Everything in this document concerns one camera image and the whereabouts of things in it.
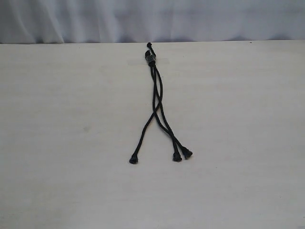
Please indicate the white backdrop curtain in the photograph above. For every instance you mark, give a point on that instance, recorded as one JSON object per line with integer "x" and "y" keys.
{"x": 99, "y": 21}

